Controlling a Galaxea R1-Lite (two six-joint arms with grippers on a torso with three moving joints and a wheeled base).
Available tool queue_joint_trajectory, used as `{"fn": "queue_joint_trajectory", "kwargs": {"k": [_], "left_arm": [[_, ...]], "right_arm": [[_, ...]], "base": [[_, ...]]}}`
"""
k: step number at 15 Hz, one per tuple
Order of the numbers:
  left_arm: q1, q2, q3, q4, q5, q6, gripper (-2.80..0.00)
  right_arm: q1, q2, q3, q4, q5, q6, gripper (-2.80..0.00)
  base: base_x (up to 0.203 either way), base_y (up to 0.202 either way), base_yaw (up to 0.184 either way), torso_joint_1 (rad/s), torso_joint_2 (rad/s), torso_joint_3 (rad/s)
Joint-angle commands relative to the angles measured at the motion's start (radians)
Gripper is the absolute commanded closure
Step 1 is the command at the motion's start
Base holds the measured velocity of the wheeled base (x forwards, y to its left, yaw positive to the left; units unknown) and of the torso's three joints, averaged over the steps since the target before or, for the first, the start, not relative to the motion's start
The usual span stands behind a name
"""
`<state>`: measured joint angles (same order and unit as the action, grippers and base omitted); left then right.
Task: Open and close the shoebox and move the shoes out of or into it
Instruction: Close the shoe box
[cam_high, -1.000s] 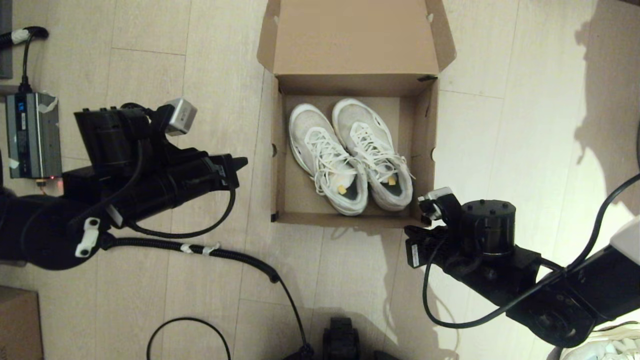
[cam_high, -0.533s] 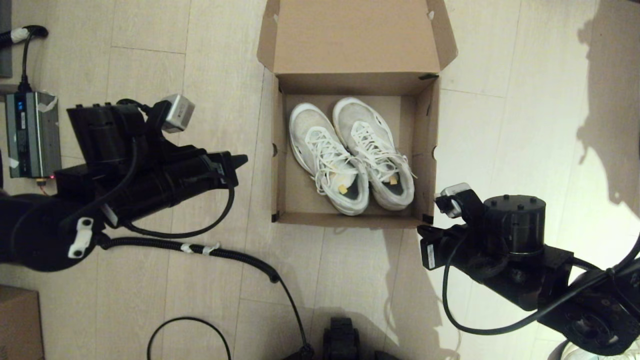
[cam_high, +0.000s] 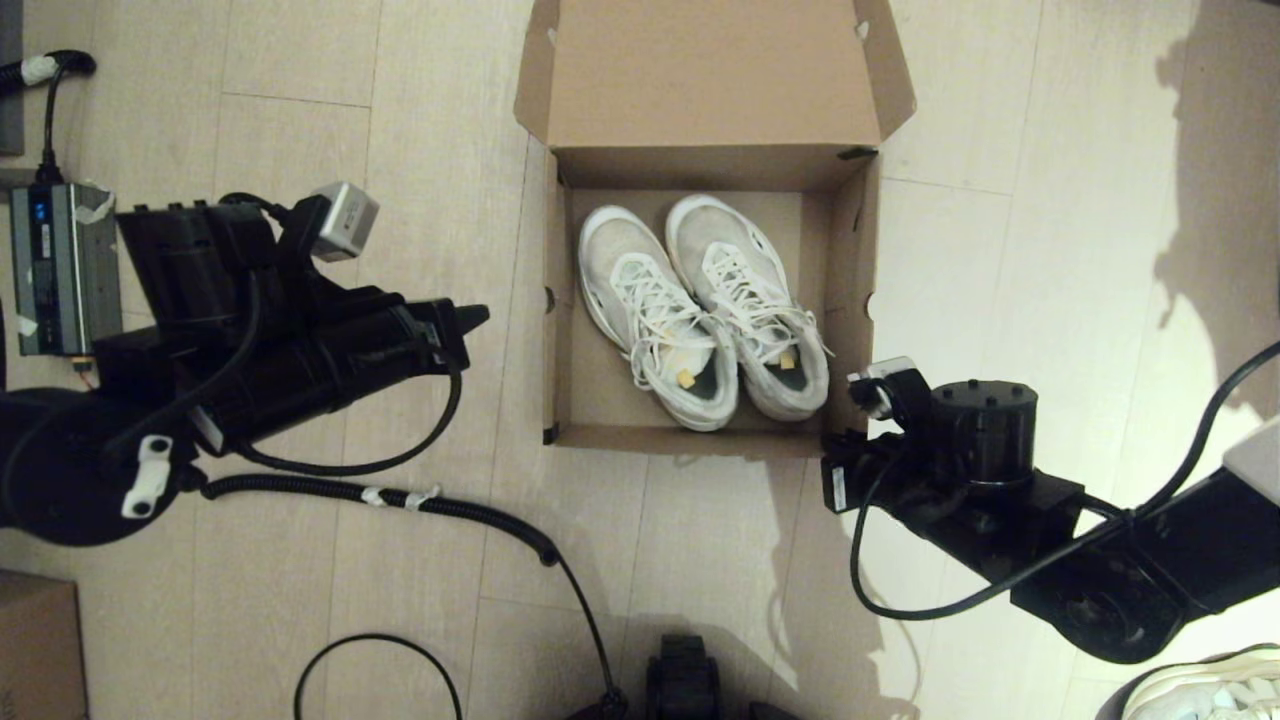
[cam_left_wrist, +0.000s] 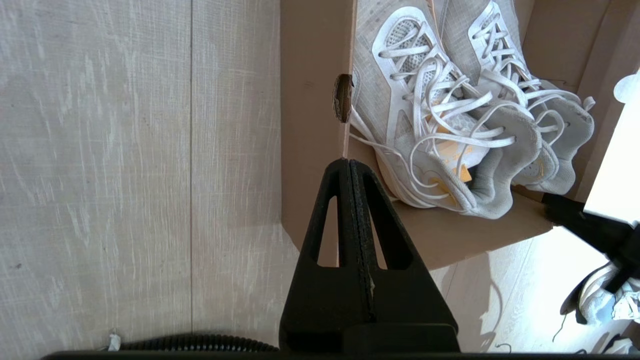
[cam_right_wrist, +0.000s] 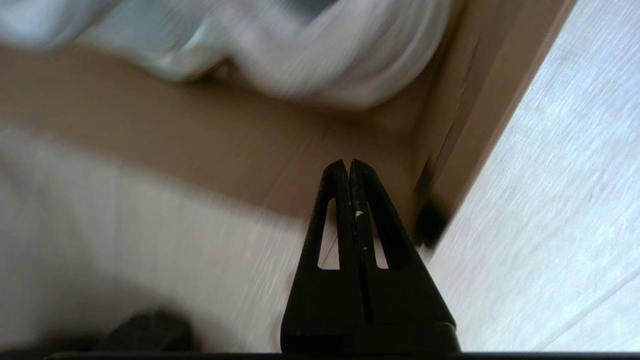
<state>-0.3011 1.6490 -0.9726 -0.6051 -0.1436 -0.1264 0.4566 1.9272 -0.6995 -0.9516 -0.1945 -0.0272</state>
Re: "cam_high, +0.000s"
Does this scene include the white lace-up sneaker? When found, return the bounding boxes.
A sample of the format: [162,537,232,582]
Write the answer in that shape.
[577,204,742,434]
[664,193,834,423]

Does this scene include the brown cardboard shoe box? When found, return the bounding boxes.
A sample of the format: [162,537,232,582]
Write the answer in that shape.
[512,0,917,460]

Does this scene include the grey black robot base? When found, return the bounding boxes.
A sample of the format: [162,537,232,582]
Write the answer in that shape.
[565,632,801,720]

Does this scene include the grey white worn sneaker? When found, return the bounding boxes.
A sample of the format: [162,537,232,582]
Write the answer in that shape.
[1098,643,1280,720]

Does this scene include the grey power supply unit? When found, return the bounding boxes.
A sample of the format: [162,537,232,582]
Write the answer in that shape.
[8,181,124,359]

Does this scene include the dark grey panel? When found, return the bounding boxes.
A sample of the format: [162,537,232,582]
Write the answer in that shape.
[0,0,24,157]

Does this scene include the brown cardboard carton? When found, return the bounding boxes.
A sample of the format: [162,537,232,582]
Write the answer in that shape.
[0,570,90,720]

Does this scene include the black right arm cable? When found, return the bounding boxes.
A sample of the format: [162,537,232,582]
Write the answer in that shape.
[849,340,1280,622]

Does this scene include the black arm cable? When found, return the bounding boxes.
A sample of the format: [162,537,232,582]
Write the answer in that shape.
[849,340,1280,622]
[100,192,467,479]

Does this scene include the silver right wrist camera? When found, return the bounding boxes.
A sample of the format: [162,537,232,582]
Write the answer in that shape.
[847,356,932,422]

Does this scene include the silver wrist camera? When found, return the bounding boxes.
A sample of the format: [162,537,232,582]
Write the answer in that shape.
[847,356,932,422]
[307,180,382,265]

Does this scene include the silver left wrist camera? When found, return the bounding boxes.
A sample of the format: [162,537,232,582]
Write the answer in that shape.
[307,180,382,265]

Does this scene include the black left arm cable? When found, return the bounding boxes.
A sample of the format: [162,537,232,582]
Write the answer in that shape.
[100,192,467,479]

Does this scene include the black coiled cable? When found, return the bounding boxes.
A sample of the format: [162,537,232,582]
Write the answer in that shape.
[200,472,627,717]

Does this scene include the thin black floor cable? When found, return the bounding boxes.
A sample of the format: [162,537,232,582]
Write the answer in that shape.
[295,632,466,720]

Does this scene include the black power supply cable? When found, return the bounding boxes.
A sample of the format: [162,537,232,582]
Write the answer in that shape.
[0,48,97,187]

